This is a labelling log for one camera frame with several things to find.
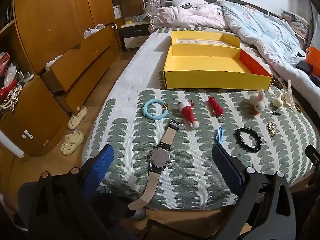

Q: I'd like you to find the white tube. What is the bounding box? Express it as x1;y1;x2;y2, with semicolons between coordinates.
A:
0;132;26;159

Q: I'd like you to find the white and black nightstand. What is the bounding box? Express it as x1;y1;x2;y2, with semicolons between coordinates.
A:
120;21;151;52

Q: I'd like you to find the pink printed duvet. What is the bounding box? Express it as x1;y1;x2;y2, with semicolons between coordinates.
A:
149;0;232;33

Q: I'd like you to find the white printed duvet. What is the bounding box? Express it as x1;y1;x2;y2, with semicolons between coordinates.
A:
214;0;320;98

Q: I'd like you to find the cream plush hair clip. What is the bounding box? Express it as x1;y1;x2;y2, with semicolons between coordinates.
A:
272;93;284;108

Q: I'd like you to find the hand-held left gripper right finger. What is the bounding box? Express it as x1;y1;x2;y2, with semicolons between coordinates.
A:
212;144;293;240

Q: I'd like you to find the pile of bags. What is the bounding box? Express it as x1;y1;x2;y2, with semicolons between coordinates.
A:
0;51;35;112

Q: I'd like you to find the wooden wardrobe with drawers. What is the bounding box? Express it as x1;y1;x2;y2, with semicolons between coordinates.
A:
0;0;121;158

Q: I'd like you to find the black box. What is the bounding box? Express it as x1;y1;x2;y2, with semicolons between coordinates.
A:
296;60;314;75

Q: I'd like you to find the yellow cardboard box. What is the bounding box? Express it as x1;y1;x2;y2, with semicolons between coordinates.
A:
163;30;273;91

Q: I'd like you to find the orange plastic object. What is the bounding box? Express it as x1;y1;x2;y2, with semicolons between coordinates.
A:
305;47;320;77

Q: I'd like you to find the light blue bracelet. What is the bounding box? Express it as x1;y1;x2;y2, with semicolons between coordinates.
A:
142;99;169;121

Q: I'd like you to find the red santa hat hair clip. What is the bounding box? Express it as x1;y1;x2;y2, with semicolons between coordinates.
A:
177;100;200;131

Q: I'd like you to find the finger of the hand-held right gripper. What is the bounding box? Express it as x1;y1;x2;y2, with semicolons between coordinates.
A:
305;145;320;173

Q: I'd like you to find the cream foam slipper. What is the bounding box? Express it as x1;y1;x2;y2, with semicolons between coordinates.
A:
67;106;88;130
60;131;85;156

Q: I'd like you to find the white plastic bag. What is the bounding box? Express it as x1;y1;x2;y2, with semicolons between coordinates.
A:
83;24;106;39

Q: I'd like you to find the white rabbit plush hair clip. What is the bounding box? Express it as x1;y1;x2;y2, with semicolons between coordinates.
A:
246;89;266;116

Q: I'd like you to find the black bead bracelet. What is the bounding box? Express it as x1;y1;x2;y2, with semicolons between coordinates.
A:
235;127;262;153

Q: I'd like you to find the patterned pillow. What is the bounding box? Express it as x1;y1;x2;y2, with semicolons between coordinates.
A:
281;11;311;46

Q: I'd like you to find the brown bead bracelet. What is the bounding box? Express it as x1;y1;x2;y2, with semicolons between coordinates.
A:
271;75;283;90

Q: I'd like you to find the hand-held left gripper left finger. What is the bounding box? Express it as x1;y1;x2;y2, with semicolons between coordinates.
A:
35;144;115;240

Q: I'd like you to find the hanging clear plastic bag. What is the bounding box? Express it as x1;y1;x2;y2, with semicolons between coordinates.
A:
143;0;168;17

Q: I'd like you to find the red candied berry hair clip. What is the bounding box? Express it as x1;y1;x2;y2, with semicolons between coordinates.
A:
208;96;226;121

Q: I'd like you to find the wristwatch with leather strap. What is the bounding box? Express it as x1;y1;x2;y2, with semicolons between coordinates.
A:
128;120;181;210

